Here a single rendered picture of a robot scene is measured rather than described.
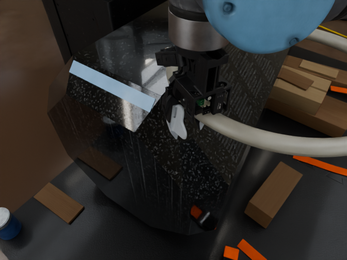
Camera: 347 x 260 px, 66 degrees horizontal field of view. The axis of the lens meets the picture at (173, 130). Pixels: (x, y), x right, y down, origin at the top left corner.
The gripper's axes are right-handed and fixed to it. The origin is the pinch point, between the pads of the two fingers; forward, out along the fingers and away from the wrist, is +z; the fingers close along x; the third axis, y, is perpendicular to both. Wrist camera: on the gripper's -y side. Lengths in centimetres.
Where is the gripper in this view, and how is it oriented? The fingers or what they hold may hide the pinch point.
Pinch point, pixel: (186, 127)
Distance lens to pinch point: 55.2
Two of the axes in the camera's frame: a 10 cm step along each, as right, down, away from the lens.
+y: 4.7, 6.3, -6.2
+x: 8.8, -3.3, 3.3
